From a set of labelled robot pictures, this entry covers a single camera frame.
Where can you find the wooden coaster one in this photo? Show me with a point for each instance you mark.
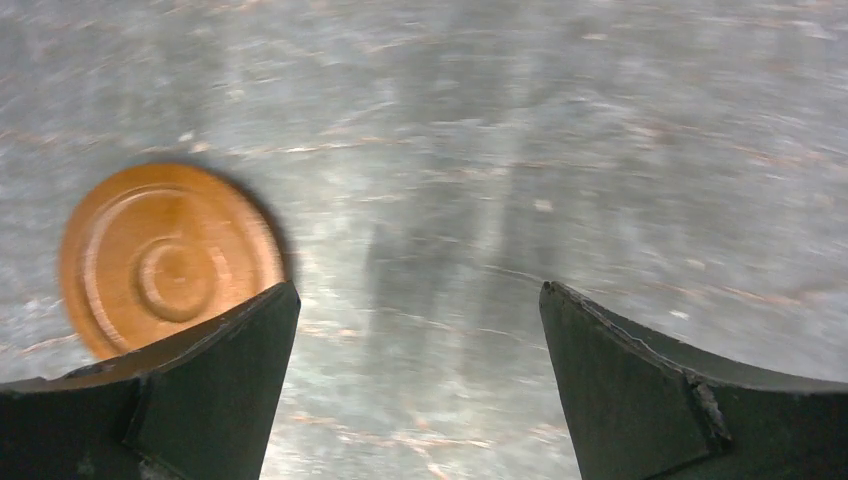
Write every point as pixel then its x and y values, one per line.
pixel 159 248

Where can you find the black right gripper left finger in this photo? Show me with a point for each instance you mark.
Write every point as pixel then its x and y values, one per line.
pixel 199 404

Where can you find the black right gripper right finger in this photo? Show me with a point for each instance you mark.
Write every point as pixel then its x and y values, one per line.
pixel 642 405

